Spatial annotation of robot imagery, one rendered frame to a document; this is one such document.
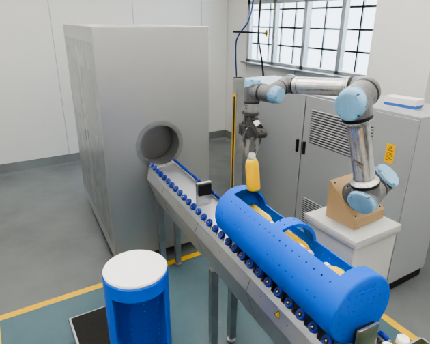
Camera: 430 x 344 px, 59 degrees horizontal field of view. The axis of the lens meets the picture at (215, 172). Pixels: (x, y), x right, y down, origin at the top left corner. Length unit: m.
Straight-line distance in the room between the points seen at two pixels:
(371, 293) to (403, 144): 1.67
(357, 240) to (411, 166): 1.30
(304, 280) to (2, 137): 5.09
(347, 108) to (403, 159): 1.55
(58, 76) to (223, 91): 2.78
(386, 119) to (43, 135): 4.62
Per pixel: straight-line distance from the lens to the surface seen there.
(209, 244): 2.20
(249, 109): 1.78
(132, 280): 1.68
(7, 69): 5.85
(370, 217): 1.96
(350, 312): 1.48
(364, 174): 1.63
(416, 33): 4.06
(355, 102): 1.48
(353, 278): 1.43
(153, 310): 2.06
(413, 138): 2.94
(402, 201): 3.09
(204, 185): 2.41
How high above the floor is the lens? 2.04
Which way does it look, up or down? 22 degrees down
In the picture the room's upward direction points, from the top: straight up
